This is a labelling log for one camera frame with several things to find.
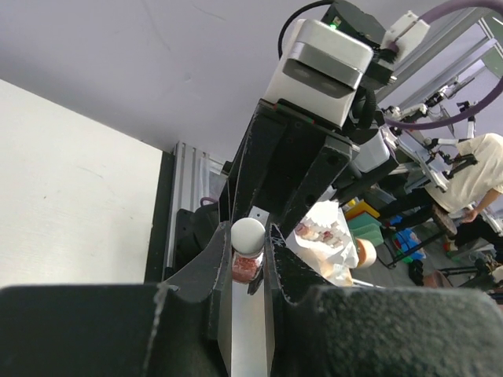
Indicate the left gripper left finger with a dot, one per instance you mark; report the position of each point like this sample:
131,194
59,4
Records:
179,327

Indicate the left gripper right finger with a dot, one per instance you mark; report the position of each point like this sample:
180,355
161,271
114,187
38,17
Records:
314,328

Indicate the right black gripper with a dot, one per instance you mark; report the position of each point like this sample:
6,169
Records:
284,164

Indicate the white tape roll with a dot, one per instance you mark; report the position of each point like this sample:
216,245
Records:
366,253

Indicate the green foam block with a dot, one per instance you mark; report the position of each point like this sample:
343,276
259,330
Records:
366,227

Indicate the person in cream shirt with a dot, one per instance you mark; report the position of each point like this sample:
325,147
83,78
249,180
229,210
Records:
481,183

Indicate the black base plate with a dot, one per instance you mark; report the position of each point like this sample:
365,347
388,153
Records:
156,261

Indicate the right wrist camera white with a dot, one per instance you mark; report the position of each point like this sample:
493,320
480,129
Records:
319,71

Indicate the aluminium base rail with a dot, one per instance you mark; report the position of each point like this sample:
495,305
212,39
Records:
197,174

